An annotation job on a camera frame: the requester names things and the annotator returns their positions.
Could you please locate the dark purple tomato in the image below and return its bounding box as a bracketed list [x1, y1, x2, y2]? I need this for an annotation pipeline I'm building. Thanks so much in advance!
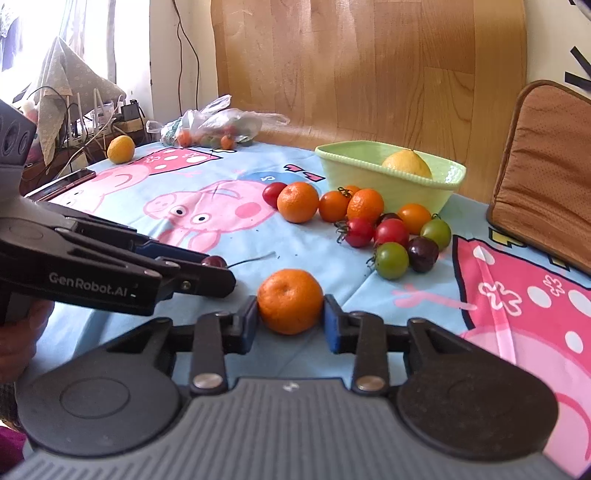
[201, 255, 228, 268]
[407, 236, 439, 273]

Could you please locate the orange mandarin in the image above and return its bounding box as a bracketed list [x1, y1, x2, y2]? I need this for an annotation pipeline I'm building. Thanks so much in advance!
[346, 189, 385, 224]
[256, 269, 324, 335]
[276, 182, 320, 224]

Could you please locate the plastic bag of fruits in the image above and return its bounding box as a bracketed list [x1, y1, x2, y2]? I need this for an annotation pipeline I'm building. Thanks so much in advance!
[145, 94, 290, 150]

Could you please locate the person's left hand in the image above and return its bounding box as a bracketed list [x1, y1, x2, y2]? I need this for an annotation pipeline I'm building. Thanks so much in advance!
[0, 300, 54, 384]

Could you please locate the yellow orange on table edge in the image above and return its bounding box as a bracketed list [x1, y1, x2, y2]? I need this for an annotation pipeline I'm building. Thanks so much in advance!
[107, 135, 135, 165]

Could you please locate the Peppa Pig tablecloth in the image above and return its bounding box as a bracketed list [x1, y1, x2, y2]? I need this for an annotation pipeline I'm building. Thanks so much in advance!
[18, 140, 591, 478]

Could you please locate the red tomato far left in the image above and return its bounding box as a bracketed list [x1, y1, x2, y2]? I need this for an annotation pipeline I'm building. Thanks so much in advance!
[262, 182, 287, 210]

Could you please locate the black charger adapter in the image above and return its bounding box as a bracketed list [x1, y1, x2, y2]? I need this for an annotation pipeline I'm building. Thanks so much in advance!
[120, 99, 141, 122]

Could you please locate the green tomato front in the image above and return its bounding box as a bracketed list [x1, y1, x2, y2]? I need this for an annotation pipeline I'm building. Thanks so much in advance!
[367, 242, 410, 280]

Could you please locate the green tomato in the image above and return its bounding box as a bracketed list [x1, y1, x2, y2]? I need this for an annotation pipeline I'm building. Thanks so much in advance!
[367, 242, 410, 280]
[420, 215, 453, 251]

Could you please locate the grey dotted cloth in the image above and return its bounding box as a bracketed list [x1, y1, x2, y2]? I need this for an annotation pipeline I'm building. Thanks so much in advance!
[33, 38, 126, 165]

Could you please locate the small orange tomato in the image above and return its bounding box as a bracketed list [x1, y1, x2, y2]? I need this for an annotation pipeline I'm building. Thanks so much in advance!
[318, 190, 349, 223]

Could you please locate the green tomato back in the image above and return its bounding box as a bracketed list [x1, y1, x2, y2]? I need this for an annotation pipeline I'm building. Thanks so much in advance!
[420, 215, 453, 251]

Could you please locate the red tomato with stem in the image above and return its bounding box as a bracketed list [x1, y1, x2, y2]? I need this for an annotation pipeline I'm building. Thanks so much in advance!
[335, 218, 375, 248]

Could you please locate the red tomato centre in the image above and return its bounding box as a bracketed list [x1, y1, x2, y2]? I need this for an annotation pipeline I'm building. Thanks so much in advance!
[374, 218, 410, 248]

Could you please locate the right orange tomato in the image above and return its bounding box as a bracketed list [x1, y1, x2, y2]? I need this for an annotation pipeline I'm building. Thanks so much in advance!
[397, 203, 432, 235]

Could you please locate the dark tomato behind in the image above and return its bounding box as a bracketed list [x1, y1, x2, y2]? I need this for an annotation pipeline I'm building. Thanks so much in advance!
[377, 212, 401, 225]

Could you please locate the green ceramic bowl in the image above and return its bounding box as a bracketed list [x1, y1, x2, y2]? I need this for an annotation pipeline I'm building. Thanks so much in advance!
[315, 140, 466, 213]

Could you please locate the brown seat cushion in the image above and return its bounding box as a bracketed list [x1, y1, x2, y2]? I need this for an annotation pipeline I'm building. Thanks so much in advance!
[487, 81, 590, 274]

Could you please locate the yellow lemon in bowl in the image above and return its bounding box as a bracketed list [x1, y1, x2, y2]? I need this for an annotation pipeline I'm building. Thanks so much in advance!
[382, 149, 433, 179]

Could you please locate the wooden pattern board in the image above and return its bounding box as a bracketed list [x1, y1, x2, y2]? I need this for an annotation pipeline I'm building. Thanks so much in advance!
[211, 0, 527, 202]

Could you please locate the dark wall cable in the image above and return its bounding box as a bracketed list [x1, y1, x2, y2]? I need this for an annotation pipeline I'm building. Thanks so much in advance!
[171, 0, 202, 112]

